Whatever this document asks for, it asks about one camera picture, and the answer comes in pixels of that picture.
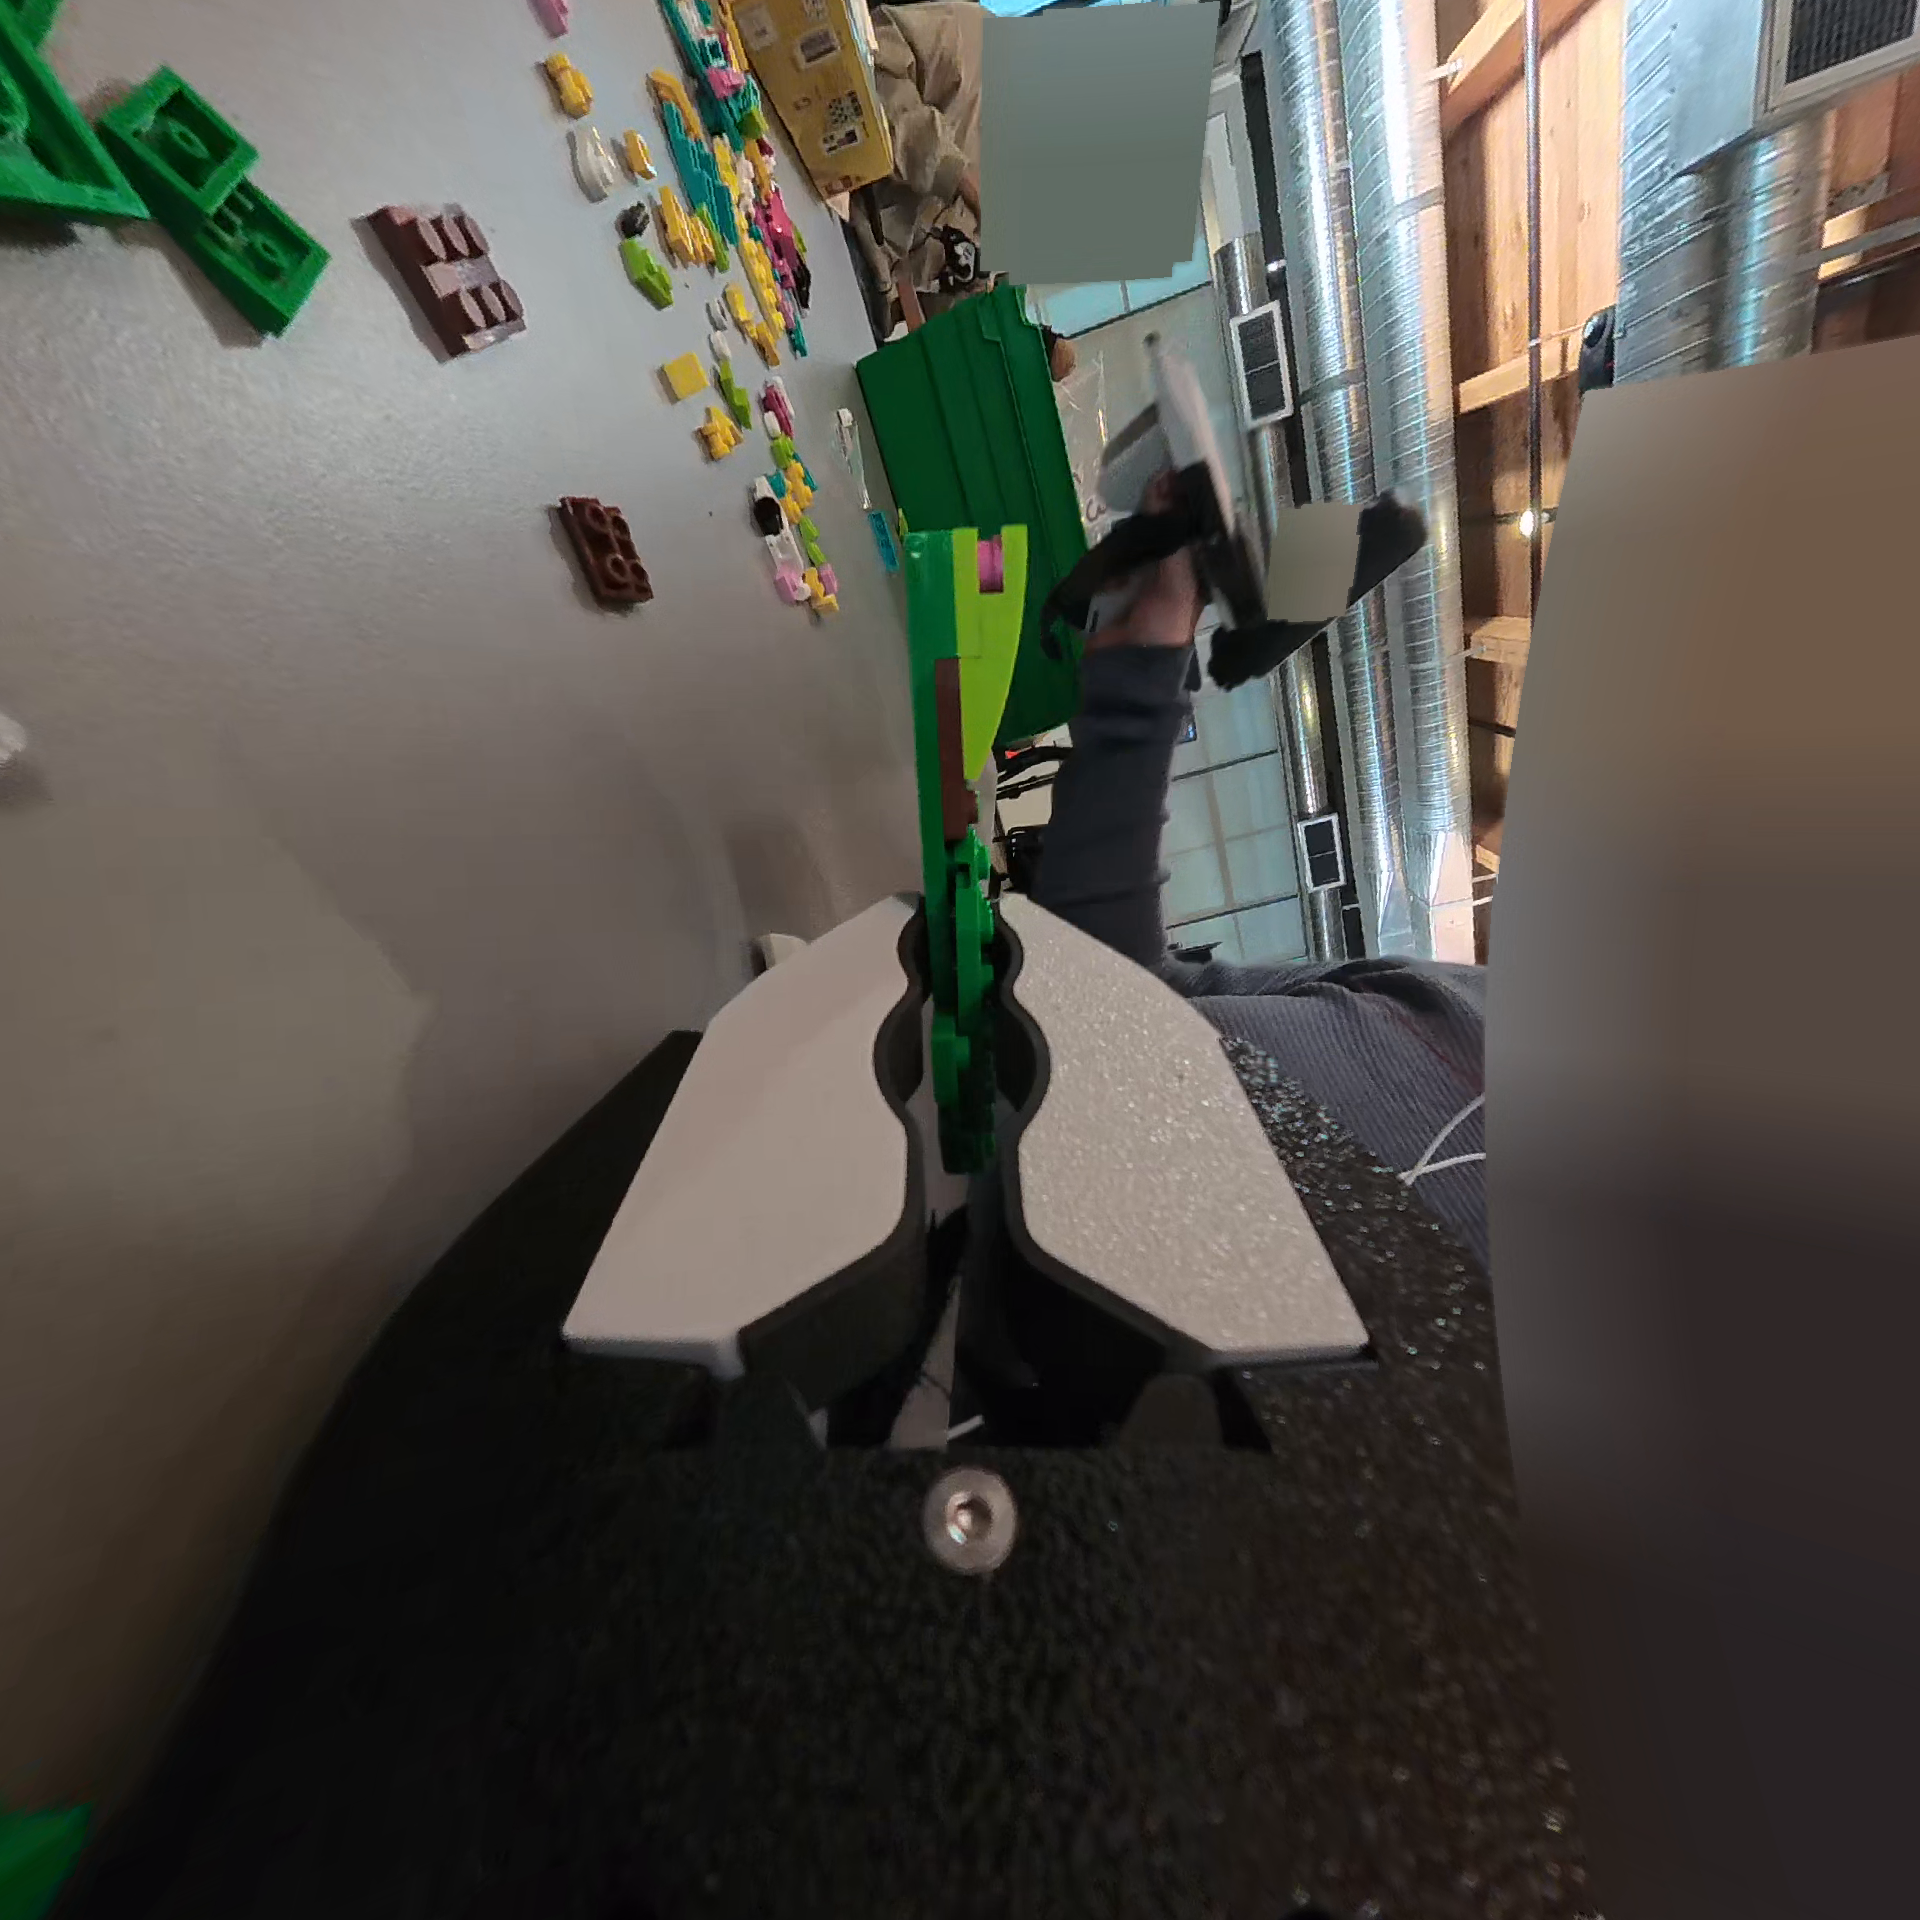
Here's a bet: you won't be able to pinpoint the green lego plate assembly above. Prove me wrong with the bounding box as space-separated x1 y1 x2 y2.
908 525 1032 1172

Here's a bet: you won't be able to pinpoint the person's right hand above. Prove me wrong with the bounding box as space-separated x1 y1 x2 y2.
1087 564 1208 663

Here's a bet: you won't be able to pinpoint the large silver ventilation duct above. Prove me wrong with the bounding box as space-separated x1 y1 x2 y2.
1615 0 1837 386

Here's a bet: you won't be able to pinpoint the person's right forearm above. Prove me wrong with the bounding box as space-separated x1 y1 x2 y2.
1021 640 1208 969

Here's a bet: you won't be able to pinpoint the ribbed silver ventilation duct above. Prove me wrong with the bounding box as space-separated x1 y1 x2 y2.
1254 0 1479 969

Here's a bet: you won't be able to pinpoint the reddish brown lego plate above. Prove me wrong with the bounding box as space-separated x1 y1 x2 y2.
367 200 529 357

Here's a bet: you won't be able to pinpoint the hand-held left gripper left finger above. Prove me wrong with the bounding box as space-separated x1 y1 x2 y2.
559 895 936 1412

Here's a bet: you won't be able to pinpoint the brown lego brick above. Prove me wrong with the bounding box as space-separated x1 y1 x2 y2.
556 496 655 614

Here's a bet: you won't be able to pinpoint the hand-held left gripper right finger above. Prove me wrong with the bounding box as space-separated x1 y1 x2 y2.
975 895 1369 1412

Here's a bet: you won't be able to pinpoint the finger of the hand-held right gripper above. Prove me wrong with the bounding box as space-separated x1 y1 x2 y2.
1146 324 1241 496

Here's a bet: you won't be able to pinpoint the small colourful lego pieces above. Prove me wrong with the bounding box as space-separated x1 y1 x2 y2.
535 0 908 623

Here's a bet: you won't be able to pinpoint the cluster of green lego parts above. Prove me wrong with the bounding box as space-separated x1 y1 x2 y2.
0 0 335 337

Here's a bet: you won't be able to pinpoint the yellow lego box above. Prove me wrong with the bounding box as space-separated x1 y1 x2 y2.
728 0 895 197

